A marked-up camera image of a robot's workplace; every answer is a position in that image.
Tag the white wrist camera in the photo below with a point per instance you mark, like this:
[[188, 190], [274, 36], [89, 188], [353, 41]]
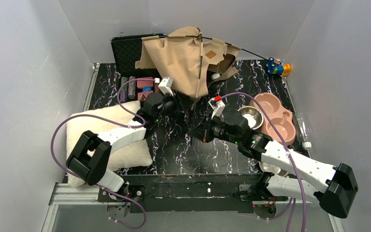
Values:
[[165, 86], [217, 105]]

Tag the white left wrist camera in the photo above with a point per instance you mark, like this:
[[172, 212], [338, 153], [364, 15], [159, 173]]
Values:
[[165, 86]]

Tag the steel bowl near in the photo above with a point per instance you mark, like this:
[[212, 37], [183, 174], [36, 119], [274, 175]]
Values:
[[265, 167]]

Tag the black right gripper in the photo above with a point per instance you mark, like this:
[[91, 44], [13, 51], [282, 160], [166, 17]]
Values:
[[206, 134]]

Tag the steel bowl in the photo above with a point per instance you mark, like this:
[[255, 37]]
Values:
[[254, 116], [265, 167]]

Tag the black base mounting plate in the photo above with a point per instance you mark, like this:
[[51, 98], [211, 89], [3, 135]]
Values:
[[196, 192]]

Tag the tan fabric pet tent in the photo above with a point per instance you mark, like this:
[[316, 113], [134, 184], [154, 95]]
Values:
[[179, 60]]

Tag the white fluffy cushion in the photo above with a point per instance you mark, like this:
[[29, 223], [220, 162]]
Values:
[[133, 155]]

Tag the clear plastic water bottle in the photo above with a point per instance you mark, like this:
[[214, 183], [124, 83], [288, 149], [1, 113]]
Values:
[[302, 131]]

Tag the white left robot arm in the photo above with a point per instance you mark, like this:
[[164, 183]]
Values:
[[90, 156]]

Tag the white pompom toy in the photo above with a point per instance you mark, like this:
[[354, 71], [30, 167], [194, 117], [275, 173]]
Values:
[[215, 76]]

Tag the black poker chip case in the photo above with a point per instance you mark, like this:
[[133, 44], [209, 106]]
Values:
[[127, 50]]

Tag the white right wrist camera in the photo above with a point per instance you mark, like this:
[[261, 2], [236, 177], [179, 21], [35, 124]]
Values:
[[217, 105]]

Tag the colourful toy block car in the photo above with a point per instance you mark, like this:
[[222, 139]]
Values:
[[275, 66]]

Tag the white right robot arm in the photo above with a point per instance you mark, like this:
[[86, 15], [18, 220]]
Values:
[[333, 187]]

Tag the steel bowl far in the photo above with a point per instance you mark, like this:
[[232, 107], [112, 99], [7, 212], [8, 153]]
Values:
[[254, 116]]

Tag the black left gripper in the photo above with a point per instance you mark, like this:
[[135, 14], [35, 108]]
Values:
[[179, 102]]

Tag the pink double pet bowl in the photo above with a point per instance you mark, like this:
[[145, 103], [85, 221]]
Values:
[[280, 117]]

